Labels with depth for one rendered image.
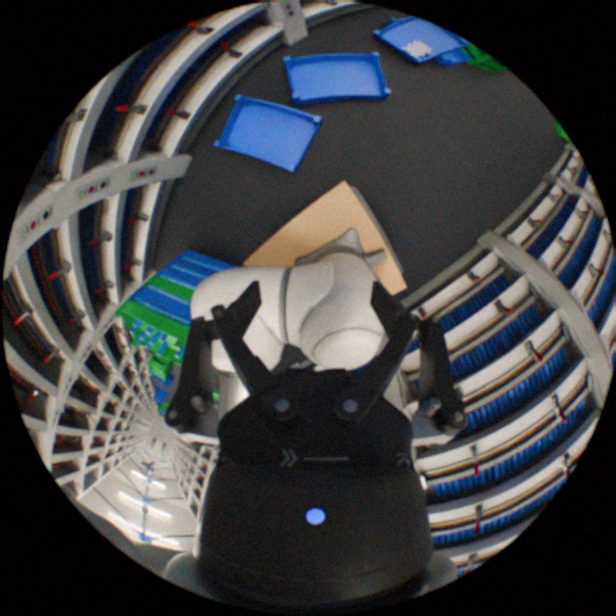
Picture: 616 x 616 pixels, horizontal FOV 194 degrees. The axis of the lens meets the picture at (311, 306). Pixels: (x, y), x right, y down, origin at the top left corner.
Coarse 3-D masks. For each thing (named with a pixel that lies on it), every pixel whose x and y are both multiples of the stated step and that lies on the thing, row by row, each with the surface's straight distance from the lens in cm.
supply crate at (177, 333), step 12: (120, 312) 75; (132, 312) 72; (144, 312) 70; (132, 324) 84; (144, 324) 82; (156, 324) 65; (168, 324) 64; (180, 324) 63; (132, 336) 87; (168, 336) 75; (180, 336) 60; (156, 348) 84; (168, 348) 82; (180, 348) 59; (180, 360) 78
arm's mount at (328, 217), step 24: (336, 192) 43; (312, 216) 44; (336, 216) 44; (360, 216) 44; (288, 240) 46; (312, 240) 45; (360, 240) 46; (264, 264) 50; (288, 264) 49; (384, 264) 50
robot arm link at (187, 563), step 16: (176, 560) 8; (192, 560) 8; (432, 560) 9; (448, 560) 8; (176, 576) 7; (192, 576) 7; (208, 576) 7; (416, 576) 7; (432, 576) 7; (448, 576) 7; (208, 592) 6; (224, 592) 6; (240, 592) 6; (384, 592) 6; (400, 592) 6; (416, 592) 6; (256, 608) 6; (272, 608) 6; (288, 608) 6; (304, 608) 6; (320, 608) 6; (336, 608) 6; (352, 608) 6; (368, 608) 6
